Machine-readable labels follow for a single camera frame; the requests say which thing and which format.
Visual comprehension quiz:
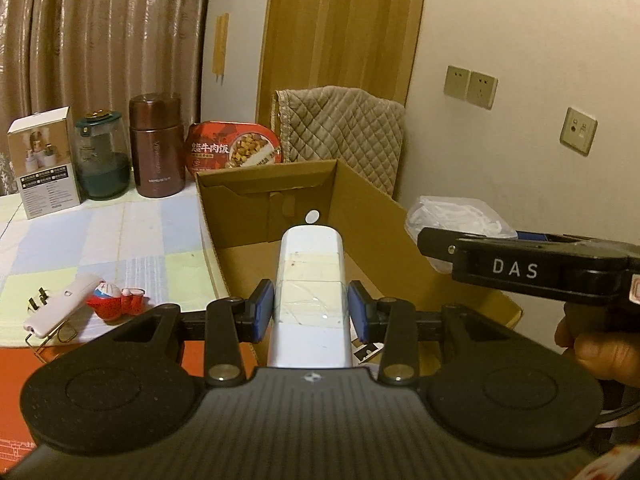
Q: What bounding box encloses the white plug adapter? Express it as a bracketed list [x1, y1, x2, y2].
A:
[24, 274, 103, 338]

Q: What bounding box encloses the red instant meal package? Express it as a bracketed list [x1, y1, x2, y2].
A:
[186, 121, 285, 177]

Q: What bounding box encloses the clear plastic bag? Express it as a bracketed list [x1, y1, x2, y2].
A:
[405, 195, 518, 241]

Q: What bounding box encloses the green glass jar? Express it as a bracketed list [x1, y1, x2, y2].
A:
[75, 109, 133, 202]

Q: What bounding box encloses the pastel checked tablecloth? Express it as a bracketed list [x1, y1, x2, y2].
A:
[0, 175, 236, 351]

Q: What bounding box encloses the white product box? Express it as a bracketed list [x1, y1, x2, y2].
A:
[6, 106, 83, 220]

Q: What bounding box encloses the beige quilted chair cover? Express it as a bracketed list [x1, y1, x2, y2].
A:
[272, 86, 406, 201]

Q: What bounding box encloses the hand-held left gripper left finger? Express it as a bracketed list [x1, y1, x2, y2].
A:
[112, 279, 276, 387]

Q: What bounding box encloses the brown patterned curtain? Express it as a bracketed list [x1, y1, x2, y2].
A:
[0, 0, 213, 196]

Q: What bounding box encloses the beige round-port wall outlet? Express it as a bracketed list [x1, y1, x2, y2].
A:
[561, 107, 598, 156]

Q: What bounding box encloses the thin brass wire clip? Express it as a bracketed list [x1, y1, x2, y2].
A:
[25, 327, 78, 356]

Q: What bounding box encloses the wooden door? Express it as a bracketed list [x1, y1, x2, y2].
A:
[257, 0, 428, 131]

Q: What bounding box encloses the brown cardboard box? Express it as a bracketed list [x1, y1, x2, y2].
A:
[195, 158, 523, 366]

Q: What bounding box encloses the white beige box device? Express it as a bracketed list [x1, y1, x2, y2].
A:
[267, 225, 356, 368]

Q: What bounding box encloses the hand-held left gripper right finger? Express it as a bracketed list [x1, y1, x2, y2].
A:
[347, 280, 511, 387]

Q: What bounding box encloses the red round toy figure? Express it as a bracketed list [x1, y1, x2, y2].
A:
[85, 281, 147, 322]

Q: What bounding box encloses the brown thermos flask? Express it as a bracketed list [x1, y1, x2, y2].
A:
[128, 92, 186, 198]

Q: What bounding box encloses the person's right hand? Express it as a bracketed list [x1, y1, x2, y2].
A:
[554, 304, 640, 387]

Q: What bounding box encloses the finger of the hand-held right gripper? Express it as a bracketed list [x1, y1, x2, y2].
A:
[516, 231, 585, 242]
[416, 226, 460, 275]

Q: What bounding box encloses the yellow wall hanger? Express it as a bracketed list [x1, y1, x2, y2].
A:
[212, 12, 230, 86]

